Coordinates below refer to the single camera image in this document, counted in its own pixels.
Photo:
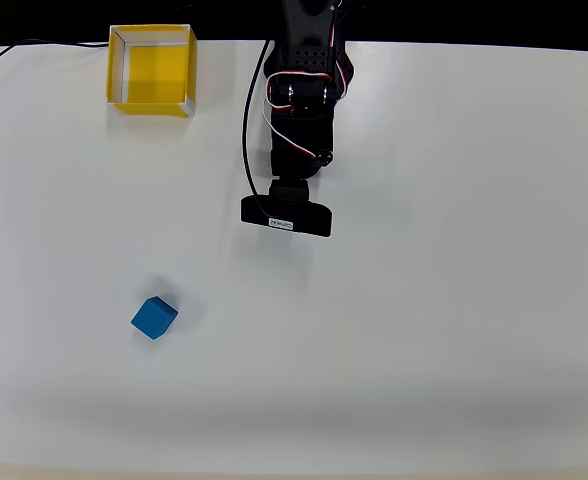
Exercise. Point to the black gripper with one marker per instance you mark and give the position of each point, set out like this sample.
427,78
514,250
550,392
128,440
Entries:
294,161

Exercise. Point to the blue cube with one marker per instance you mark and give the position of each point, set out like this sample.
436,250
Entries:
154,320

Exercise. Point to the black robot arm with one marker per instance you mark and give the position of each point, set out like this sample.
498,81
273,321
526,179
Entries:
304,30

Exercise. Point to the yellow open box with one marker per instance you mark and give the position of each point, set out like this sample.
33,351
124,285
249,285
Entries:
156,70

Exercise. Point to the black webcam on gripper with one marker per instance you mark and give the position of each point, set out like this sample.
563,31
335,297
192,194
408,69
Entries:
284,215

